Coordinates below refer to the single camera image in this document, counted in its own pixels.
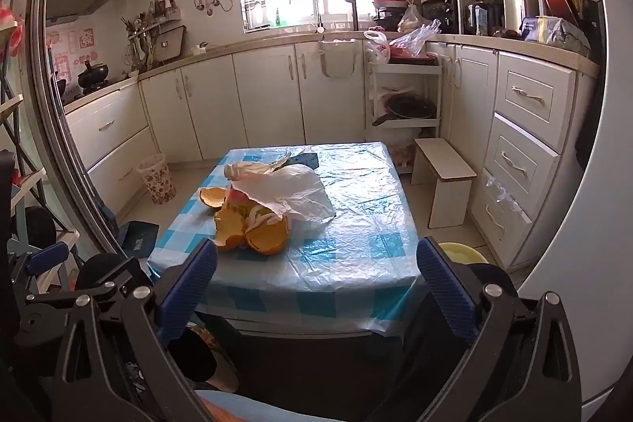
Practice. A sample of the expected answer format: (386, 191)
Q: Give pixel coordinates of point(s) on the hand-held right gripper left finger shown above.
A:
(188, 288)

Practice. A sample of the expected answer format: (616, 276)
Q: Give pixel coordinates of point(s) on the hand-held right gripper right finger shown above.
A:
(445, 288)

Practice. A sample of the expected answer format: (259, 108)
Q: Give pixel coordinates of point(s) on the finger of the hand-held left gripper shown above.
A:
(47, 256)
(123, 273)

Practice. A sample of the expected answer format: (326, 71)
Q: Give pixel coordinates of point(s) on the yellow plastic basin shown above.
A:
(462, 253)

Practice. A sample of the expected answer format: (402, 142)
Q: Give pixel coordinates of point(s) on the orange peel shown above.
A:
(269, 239)
(228, 231)
(213, 199)

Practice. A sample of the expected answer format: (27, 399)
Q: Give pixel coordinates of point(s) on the red yellow snack wrapper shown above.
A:
(241, 204)

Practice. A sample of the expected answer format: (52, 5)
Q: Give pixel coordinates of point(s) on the dark blue box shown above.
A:
(141, 238)

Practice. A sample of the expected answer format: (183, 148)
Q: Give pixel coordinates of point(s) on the floral waste basket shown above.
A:
(157, 182)

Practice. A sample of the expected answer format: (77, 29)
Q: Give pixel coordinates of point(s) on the clear plastic bag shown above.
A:
(504, 199)

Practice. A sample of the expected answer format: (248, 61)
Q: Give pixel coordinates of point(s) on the blue checked plastic tablecloth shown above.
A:
(356, 224)

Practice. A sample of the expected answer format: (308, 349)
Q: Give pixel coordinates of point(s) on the white wooden stool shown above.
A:
(445, 165)

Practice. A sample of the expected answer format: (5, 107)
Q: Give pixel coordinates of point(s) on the cross-braced storage shelf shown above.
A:
(12, 105)

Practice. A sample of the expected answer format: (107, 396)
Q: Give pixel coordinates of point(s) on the clear bag of bread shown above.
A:
(403, 152)

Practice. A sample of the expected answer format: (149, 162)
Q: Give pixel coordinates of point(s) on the white refrigerator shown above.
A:
(593, 254)

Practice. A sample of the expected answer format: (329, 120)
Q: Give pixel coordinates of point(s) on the black wok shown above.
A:
(93, 77)

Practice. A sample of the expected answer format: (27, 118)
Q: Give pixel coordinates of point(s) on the black frying pan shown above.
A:
(410, 106)

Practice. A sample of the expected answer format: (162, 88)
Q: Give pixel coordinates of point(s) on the white drawer cabinet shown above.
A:
(524, 95)

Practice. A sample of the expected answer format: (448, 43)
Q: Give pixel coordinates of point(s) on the white kitchen base cabinets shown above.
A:
(267, 91)

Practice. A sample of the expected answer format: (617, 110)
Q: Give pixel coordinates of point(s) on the white storage rack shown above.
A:
(405, 68)

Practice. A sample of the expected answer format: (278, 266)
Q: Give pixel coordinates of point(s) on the white red plastic bag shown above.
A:
(378, 49)

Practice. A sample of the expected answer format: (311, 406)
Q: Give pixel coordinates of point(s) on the white hanging bin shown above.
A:
(341, 61)

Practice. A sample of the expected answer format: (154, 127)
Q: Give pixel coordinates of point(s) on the clear bag with red food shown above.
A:
(415, 39)

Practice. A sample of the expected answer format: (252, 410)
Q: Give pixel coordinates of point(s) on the black toaster oven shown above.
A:
(437, 11)

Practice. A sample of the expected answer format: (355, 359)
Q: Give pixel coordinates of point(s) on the blue white package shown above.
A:
(559, 31)

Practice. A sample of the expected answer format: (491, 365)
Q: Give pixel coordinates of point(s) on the black water tap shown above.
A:
(353, 14)

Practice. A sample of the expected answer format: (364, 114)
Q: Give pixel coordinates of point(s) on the white electric kettle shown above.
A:
(517, 4)

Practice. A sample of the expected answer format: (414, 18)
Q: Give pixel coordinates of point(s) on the chrome sink faucet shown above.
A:
(318, 14)

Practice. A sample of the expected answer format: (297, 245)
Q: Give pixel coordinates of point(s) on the red hanging pan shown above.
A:
(559, 2)

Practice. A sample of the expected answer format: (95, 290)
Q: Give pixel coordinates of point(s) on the sliding door frame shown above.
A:
(52, 105)

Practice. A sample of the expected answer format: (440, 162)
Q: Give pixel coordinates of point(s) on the red wall stickers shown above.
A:
(86, 40)

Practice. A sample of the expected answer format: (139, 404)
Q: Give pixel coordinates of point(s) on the wall utensil rack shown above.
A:
(168, 44)

